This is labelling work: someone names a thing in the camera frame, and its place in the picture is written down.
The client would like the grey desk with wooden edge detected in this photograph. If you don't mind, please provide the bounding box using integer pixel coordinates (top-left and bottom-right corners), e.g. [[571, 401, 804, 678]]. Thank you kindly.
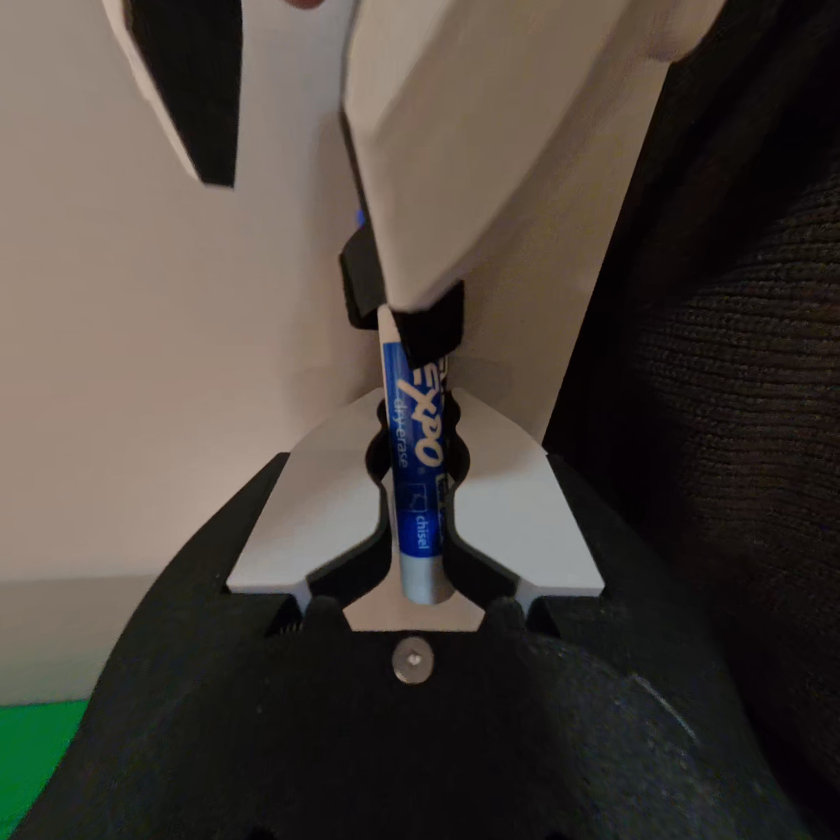
[[0, 0, 660, 711]]

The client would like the person's black clothing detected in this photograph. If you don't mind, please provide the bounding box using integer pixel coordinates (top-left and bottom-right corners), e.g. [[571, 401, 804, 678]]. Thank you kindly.
[[543, 0, 840, 840]]

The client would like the black strap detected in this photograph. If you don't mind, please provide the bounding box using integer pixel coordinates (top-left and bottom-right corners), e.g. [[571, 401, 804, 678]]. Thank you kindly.
[[339, 226, 467, 370]]

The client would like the green plastic bin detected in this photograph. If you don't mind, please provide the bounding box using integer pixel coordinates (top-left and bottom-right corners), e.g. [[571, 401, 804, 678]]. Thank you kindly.
[[0, 697, 91, 840]]

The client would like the black dry erase marker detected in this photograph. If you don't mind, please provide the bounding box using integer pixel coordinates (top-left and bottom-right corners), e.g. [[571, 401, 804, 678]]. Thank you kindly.
[[433, 354, 459, 550]]

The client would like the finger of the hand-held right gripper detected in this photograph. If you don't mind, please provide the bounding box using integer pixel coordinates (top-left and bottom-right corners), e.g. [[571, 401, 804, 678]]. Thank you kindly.
[[100, 0, 245, 189], [338, 0, 731, 313]]

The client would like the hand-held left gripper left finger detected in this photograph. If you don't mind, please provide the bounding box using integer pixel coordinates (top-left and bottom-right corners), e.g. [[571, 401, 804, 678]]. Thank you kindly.
[[226, 387, 396, 605]]

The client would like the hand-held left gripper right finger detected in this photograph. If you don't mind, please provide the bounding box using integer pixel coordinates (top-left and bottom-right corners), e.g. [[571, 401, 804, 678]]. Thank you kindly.
[[446, 387, 606, 599]]

